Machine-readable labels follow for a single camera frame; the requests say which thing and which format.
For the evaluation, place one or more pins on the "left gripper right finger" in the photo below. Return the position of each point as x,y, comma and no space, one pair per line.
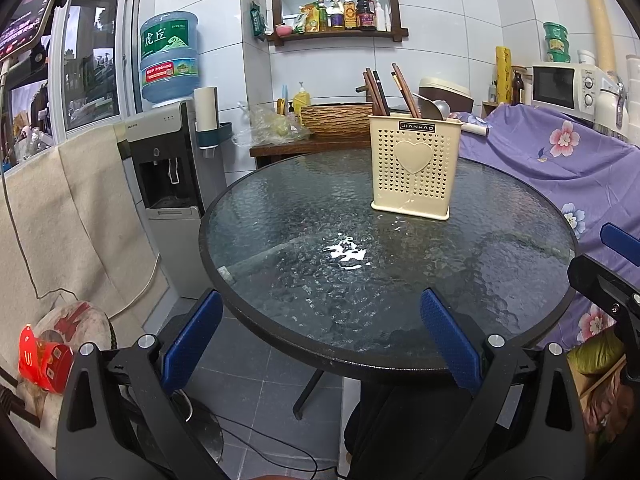
457,340

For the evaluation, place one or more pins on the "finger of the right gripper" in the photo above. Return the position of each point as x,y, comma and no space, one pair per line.
609,292
617,239

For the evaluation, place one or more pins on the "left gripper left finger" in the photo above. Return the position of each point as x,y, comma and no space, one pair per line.
185,338

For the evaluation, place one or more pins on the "silver metal spoon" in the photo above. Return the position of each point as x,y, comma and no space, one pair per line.
433,109

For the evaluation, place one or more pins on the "brown wooden chopstick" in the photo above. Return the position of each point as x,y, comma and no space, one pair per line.
379,105
373,91

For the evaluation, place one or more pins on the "brown chopstick pair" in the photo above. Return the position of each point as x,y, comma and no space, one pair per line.
406,95

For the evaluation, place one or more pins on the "purple floral cloth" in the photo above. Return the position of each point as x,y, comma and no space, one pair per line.
550,174

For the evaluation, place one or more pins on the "stool with cushion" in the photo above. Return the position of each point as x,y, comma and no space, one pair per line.
78,323

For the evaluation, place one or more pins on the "white kettle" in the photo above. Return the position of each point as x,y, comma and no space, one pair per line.
611,117

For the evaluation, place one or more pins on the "round glass table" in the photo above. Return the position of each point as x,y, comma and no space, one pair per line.
305,262

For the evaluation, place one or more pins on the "beige cloth cover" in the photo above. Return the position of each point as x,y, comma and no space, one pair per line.
70,230

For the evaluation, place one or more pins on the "white microwave oven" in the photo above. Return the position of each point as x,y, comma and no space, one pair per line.
570,88

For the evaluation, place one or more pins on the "water dispenser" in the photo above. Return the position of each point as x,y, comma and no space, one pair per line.
177,181

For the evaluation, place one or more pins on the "tall beige roll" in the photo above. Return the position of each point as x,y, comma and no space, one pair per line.
603,35

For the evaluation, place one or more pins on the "cream plastic utensil holder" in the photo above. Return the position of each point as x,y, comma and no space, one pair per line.
414,164

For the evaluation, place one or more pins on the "brown glass bottle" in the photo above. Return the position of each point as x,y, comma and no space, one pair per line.
518,88

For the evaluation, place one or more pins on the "green stacked bowls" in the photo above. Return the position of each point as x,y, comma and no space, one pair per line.
556,45

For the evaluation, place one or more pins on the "teal cup holder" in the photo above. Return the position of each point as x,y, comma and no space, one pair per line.
209,139

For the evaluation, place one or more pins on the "yellow wrap roll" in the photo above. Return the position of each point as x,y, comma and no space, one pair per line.
504,75

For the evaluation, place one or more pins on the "clear plastic bag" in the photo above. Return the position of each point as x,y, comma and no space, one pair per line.
262,126

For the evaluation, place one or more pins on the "wooden sink counter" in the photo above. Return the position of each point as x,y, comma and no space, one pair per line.
265,155

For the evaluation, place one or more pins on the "white paper cup stack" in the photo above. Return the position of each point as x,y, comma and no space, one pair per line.
206,108

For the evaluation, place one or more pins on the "woven basin sink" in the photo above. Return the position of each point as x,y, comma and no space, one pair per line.
337,122

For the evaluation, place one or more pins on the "yellow soap bottle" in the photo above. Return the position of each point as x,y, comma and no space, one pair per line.
300,101

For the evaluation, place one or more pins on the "blue water jug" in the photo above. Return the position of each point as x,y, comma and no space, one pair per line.
169,57

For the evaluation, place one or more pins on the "green hanging packet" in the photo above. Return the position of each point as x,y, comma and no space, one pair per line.
257,21

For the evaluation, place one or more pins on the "dark soy sauce bottle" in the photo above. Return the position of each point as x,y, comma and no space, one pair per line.
365,15

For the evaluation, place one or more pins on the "window with frame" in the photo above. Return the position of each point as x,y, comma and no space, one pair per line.
93,65

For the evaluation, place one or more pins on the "wooden wall shelf mirror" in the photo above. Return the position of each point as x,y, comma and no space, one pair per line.
335,2

